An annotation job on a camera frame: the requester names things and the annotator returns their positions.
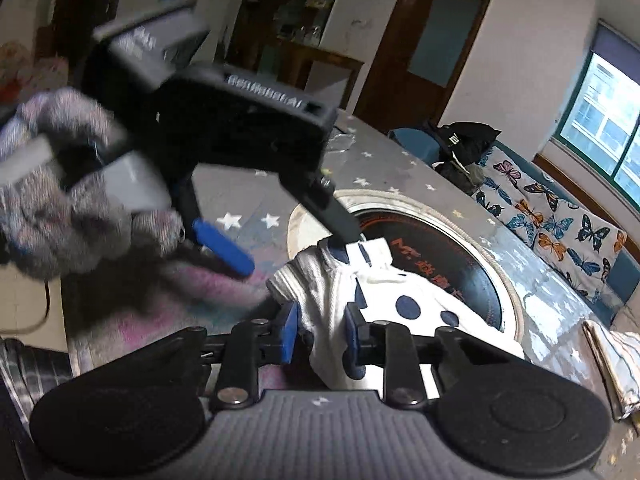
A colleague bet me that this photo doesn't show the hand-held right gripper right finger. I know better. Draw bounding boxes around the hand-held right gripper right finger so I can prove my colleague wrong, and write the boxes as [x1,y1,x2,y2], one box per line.
[344,302,493,407]

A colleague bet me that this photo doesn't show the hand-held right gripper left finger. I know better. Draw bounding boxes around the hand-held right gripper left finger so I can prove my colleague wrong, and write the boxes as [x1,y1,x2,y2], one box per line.
[150,301,301,409]

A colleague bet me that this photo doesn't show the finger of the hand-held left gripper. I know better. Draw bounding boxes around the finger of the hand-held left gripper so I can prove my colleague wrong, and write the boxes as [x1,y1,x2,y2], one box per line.
[277,167,362,247]
[172,177,256,278]

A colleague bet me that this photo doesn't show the white polka dot pants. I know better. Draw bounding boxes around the white polka dot pants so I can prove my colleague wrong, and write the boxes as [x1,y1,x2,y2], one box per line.
[267,237,523,393]

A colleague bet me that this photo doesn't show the pile of dark clothes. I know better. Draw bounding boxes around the pile of dark clothes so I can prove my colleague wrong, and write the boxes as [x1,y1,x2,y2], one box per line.
[422,121,502,196]

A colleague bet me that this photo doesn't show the person's left hand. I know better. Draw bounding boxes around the person's left hand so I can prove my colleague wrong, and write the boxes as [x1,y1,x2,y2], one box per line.
[0,87,186,279]

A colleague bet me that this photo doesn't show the grey star-print tablecloth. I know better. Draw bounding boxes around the grey star-print tablecloth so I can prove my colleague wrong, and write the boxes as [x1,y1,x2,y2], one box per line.
[60,107,640,461]

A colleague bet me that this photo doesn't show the dark wooden side table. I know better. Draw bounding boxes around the dark wooden side table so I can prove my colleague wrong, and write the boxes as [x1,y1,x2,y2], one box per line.
[270,37,365,111]

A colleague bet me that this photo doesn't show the round black induction cooker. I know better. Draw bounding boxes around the round black induction cooker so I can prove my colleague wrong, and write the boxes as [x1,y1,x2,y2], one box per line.
[287,189,525,361]

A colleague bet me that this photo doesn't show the white cabinet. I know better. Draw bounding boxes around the white cabinet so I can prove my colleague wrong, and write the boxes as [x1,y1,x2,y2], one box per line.
[195,0,243,68]

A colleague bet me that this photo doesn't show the dark wooden display cabinet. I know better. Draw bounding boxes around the dark wooden display cabinet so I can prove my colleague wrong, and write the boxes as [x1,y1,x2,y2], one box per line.
[232,0,351,86]

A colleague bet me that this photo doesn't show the dark wooden door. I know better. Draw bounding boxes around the dark wooden door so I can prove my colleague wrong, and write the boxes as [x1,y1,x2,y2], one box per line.
[352,0,501,133]

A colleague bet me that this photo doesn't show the butterfly print pillow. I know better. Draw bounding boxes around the butterfly print pillow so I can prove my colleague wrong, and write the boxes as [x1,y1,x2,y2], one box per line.
[531,200,628,306]
[475,149,568,243]

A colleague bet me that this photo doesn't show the person's plaid clothing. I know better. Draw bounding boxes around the person's plaid clothing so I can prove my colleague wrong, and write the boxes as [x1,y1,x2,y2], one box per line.
[0,338,76,480]

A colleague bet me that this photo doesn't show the striped folded blanket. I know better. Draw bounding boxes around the striped folded blanket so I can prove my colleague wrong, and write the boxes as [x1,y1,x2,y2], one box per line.
[582,319,640,421]

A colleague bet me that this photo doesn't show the blue sofa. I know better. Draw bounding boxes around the blue sofa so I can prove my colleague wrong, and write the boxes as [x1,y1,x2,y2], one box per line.
[387,127,640,326]

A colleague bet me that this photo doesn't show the green-framed window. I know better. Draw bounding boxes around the green-framed window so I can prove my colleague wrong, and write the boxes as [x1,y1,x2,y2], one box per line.
[552,22,640,193]

